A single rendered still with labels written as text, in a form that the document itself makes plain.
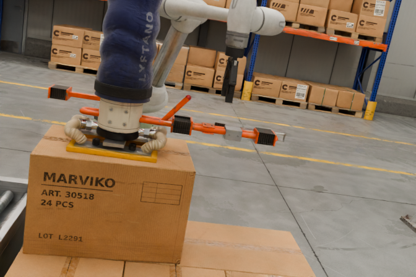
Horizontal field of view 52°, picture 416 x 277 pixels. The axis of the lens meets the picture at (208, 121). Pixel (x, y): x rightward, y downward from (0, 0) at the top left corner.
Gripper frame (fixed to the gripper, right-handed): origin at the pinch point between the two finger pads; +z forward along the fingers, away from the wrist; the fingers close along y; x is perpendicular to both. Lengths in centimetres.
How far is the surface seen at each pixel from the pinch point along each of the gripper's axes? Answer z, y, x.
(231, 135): 15.0, 4.4, 4.3
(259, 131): 11.8, 3.6, 15.3
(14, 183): 63, -29, -90
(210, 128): 13.5, 4.1, -4.7
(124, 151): 24.5, 13.4, -37.1
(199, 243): 67, 0, 0
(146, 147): 22.1, 12.7, -29.2
